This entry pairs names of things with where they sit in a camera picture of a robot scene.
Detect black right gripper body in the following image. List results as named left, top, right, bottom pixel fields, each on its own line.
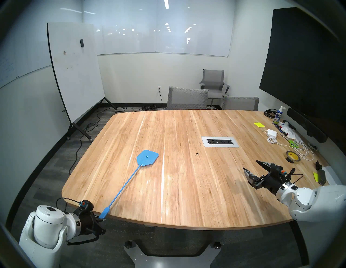
left=253, top=163, right=296, bottom=195

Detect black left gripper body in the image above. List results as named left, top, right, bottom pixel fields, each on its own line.
left=74, top=199, right=107, bottom=236

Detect blue plastic fly swatter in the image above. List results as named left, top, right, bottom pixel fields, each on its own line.
left=99, top=150, right=159, bottom=219

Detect black and yellow tape roll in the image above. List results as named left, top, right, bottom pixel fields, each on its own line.
left=285, top=151, right=301, bottom=164

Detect white plastic bag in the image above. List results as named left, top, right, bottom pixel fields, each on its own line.
left=278, top=121, right=303, bottom=142

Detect silver table power outlet panel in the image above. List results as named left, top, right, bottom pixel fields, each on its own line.
left=202, top=136, right=240, bottom=148

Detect whiteboard cleaner spray bottle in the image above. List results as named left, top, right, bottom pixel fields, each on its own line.
left=273, top=106, right=286, bottom=125

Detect black video sound bar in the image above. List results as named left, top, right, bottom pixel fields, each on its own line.
left=287, top=108, right=328, bottom=143

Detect grey mesh office chair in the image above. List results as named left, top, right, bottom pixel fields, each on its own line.
left=167, top=86, right=209, bottom=110
left=222, top=95, right=259, bottom=111

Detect grey office chair with armrests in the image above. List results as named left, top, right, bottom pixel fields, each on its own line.
left=199, top=69, right=230, bottom=107

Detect mobile whiteboard on black stand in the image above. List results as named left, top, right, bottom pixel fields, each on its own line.
left=47, top=22, right=118, bottom=142

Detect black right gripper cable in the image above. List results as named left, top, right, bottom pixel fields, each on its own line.
left=285, top=168, right=304, bottom=184

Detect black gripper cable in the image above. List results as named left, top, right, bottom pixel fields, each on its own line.
left=285, top=168, right=304, bottom=184
left=56, top=198, right=101, bottom=246

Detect white charging cable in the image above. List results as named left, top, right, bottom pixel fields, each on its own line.
left=262, top=128, right=315, bottom=162

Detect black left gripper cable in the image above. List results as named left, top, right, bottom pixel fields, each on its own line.
left=56, top=198, right=101, bottom=246

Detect green handled scissors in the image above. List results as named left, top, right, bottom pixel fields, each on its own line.
left=280, top=134, right=299, bottom=148

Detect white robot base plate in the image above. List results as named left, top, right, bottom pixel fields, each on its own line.
left=124, top=240, right=222, bottom=268

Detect long black floor cable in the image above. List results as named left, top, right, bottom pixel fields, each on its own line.
left=69, top=107, right=141, bottom=175

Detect large black wall screen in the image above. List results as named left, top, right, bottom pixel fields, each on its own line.
left=259, top=8, right=346, bottom=141

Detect large glass wall board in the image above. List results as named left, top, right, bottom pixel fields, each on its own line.
left=82, top=0, right=237, bottom=58

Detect wall whiteboard with writing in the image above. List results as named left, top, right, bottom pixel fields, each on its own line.
left=0, top=5, right=83, bottom=89

